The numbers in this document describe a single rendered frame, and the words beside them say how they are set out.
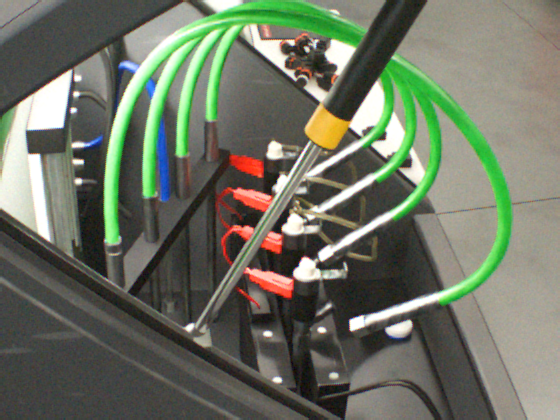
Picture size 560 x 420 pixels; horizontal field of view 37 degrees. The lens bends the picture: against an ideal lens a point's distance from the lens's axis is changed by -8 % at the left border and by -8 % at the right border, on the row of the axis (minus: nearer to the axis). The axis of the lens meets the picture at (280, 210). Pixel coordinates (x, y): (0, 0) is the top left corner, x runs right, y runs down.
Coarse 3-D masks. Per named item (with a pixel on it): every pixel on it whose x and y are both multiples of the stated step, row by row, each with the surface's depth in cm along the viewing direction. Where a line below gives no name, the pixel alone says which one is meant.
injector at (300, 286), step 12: (300, 288) 93; (312, 288) 93; (300, 300) 94; (312, 300) 94; (300, 312) 95; (312, 312) 95; (324, 312) 96; (300, 324) 96; (312, 324) 97; (300, 336) 98; (300, 348) 99; (300, 360) 100; (300, 372) 101; (300, 384) 102; (300, 396) 103
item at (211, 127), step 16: (224, 48) 103; (384, 80) 108; (208, 96) 107; (384, 96) 110; (208, 112) 108; (384, 112) 111; (208, 128) 109; (384, 128) 112; (208, 144) 110; (352, 144) 114; (368, 144) 113; (208, 160) 111; (336, 160) 114; (320, 176) 115
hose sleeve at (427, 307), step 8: (424, 296) 82; (432, 296) 82; (400, 304) 84; (408, 304) 83; (416, 304) 82; (424, 304) 82; (432, 304) 81; (376, 312) 85; (384, 312) 84; (392, 312) 83; (400, 312) 83; (408, 312) 83; (416, 312) 82; (424, 312) 82; (368, 320) 85; (376, 320) 84; (384, 320) 84; (392, 320) 83; (400, 320) 83; (368, 328) 85; (376, 328) 85; (384, 328) 85
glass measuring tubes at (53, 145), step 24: (72, 72) 90; (48, 96) 85; (72, 96) 89; (48, 120) 81; (48, 144) 81; (48, 168) 84; (72, 168) 96; (48, 192) 86; (72, 192) 94; (48, 216) 87; (72, 216) 96; (48, 240) 87; (72, 240) 93
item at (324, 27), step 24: (192, 24) 72; (216, 24) 71; (240, 24) 71; (264, 24) 70; (288, 24) 70; (312, 24) 69; (336, 24) 69; (168, 48) 73; (144, 72) 75; (408, 72) 69; (432, 96) 70; (120, 120) 79; (456, 120) 71; (120, 144) 80; (480, 144) 71; (504, 192) 73; (504, 216) 74; (120, 240) 88; (504, 240) 76; (456, 288) 80
